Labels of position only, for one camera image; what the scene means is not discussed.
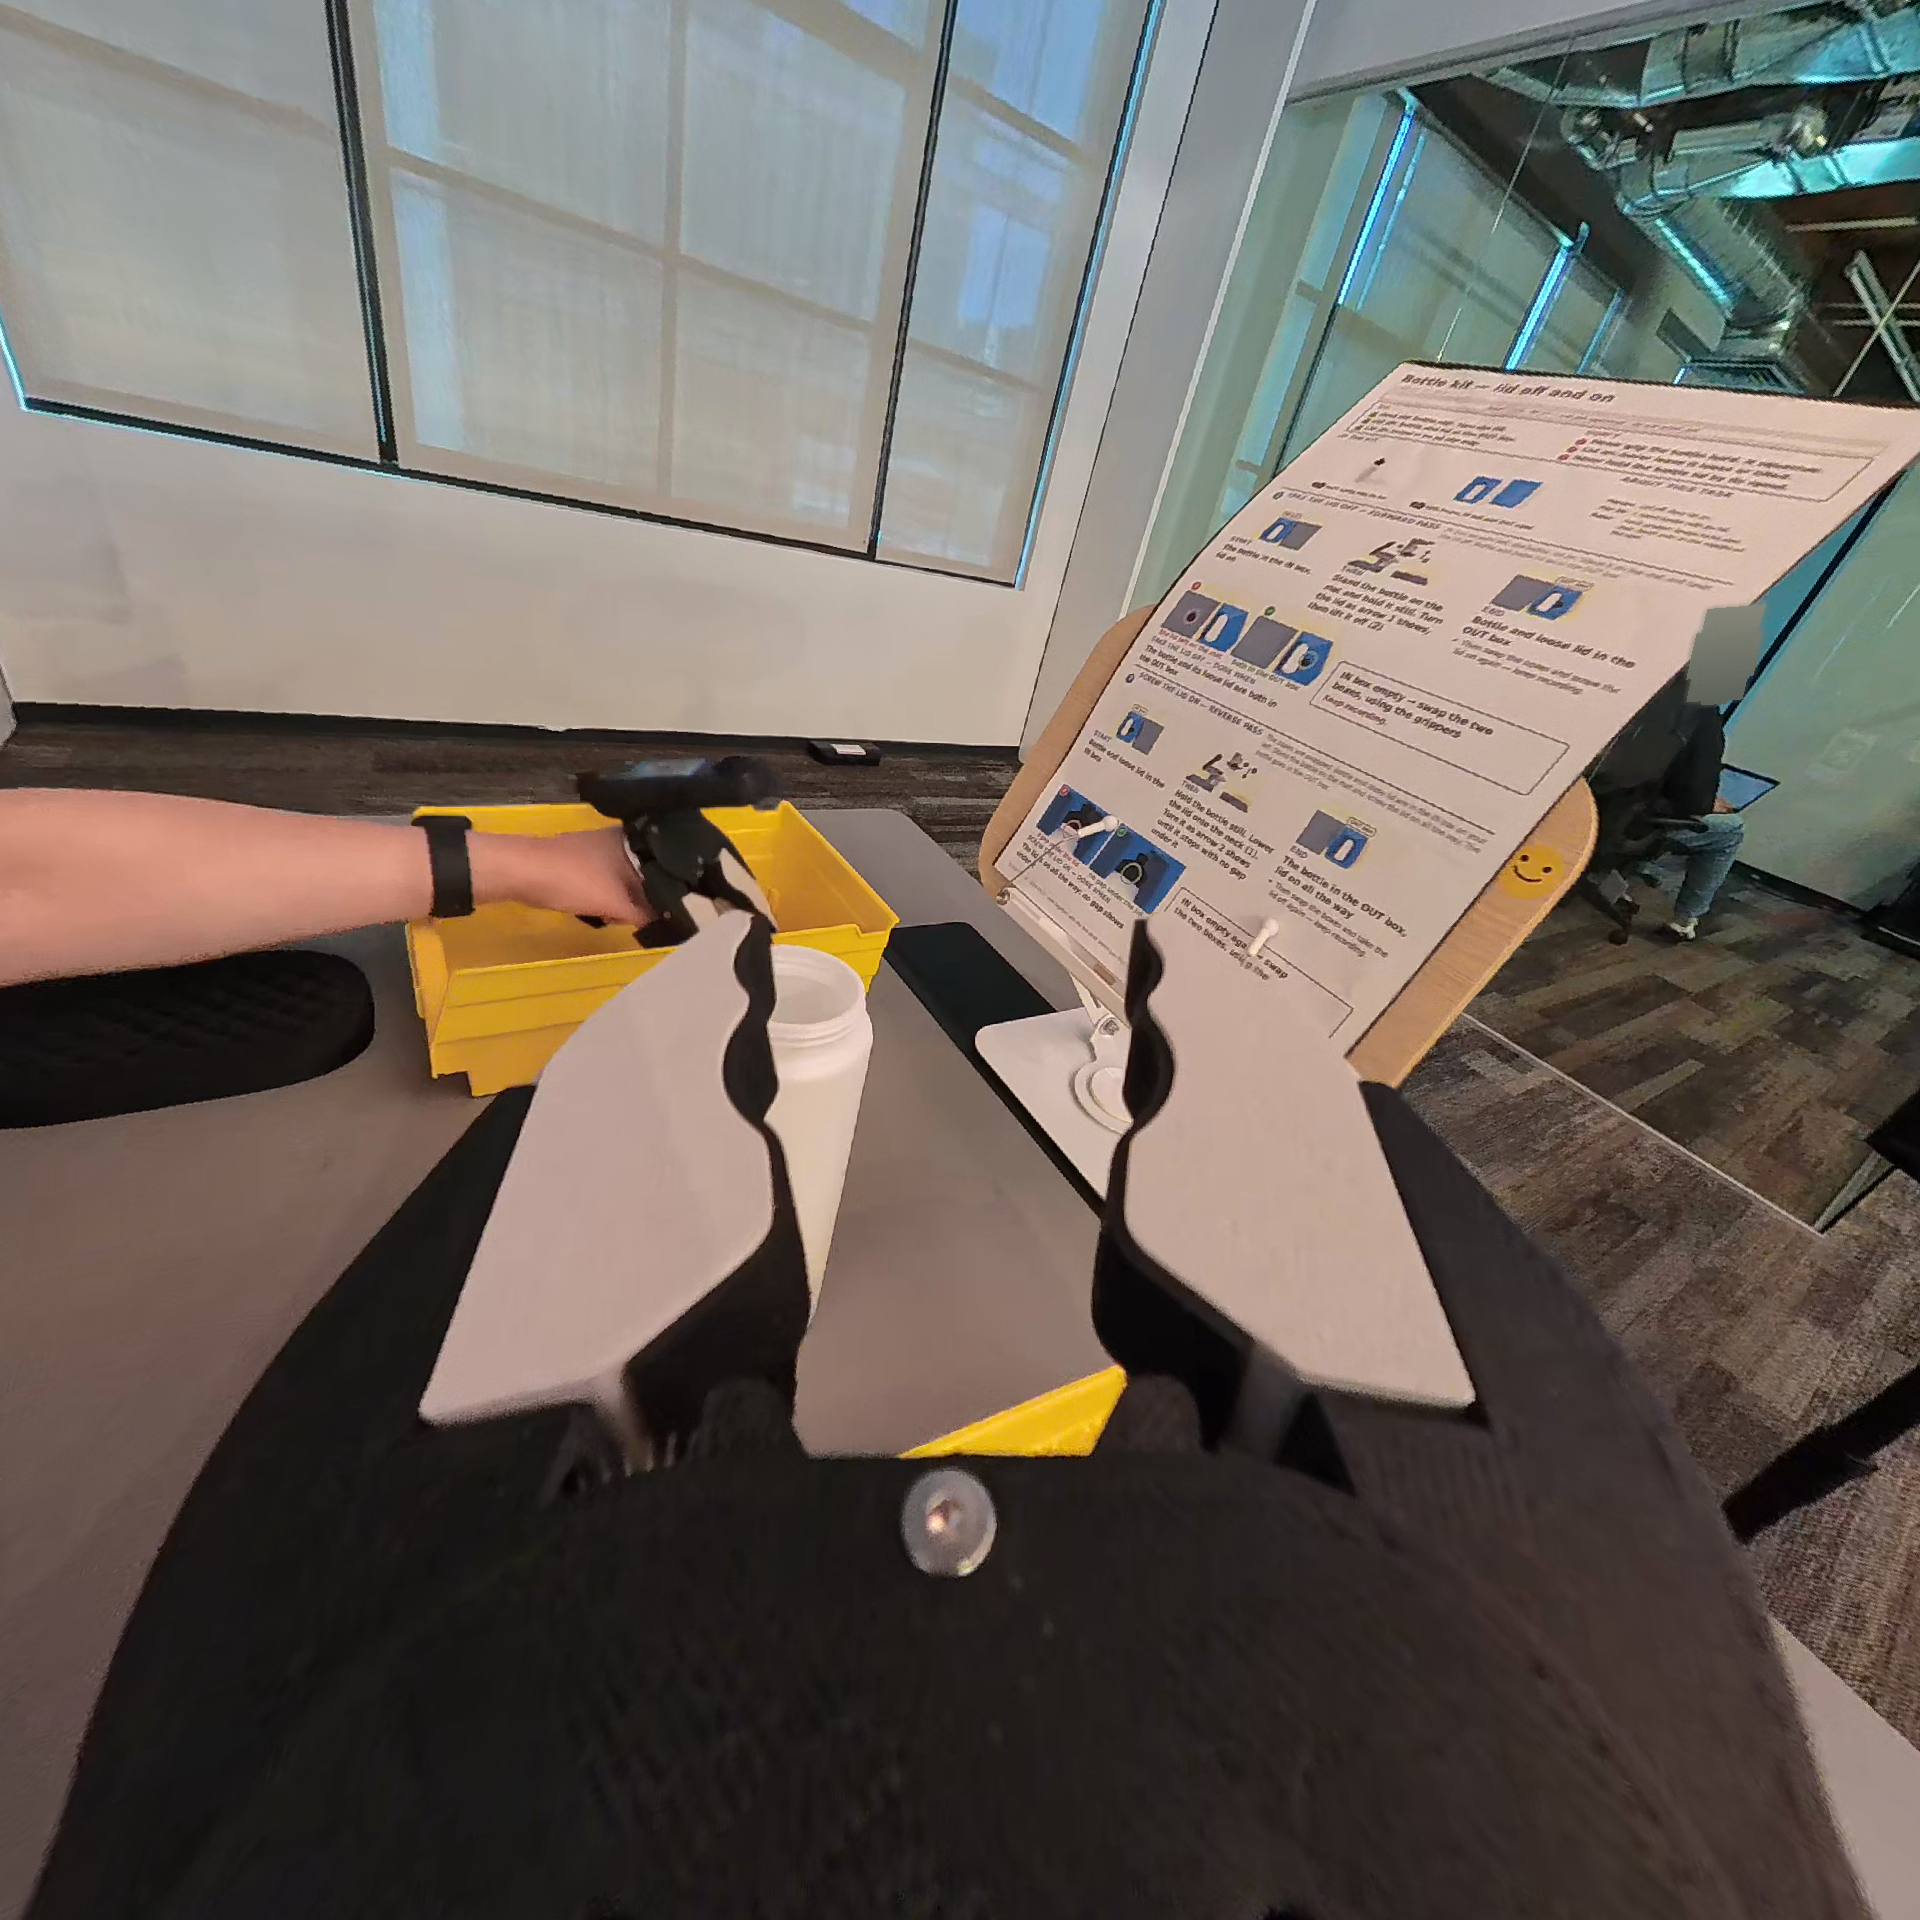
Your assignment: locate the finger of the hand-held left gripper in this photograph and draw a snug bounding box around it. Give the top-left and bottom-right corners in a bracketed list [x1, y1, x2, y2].
[689, 841, 779, 937]

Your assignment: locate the large window with blinds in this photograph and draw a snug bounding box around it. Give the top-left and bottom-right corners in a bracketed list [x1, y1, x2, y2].
[0, 0, 1162, 592]

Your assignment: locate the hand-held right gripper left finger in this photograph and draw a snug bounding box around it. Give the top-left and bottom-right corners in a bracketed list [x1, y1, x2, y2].
[419, 910, 819, 1427]

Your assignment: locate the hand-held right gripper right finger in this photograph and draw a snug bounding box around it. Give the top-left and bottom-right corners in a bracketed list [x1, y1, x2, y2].
[1092, 917, 1481, 1420]

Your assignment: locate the white plastic bottle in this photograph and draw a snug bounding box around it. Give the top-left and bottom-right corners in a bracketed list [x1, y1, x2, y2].
[757, 940, 876, 1323]

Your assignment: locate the metal ventilation duct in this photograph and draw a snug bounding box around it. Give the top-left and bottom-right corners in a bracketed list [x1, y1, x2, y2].
[1560, 92, 1825, 385]

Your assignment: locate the person's left forearm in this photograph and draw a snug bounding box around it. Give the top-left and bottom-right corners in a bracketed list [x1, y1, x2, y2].
[0, 786, 449, 991]

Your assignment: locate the black mesh wrist pad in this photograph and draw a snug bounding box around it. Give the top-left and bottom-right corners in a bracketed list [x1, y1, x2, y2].
[0, 944, 374, 1131]

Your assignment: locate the yellow plastic bin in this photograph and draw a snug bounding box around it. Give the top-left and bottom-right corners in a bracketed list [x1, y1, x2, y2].
[899, 1362, 1129, 1460]
[404, 800, 902, 1101]

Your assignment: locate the person's left hand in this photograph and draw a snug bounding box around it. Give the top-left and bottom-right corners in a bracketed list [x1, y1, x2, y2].
[467, 827, 663, 932]

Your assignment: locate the printed instruction sheet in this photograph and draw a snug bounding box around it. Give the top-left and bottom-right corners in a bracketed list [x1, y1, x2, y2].
[991, 360, 1920, 1052]

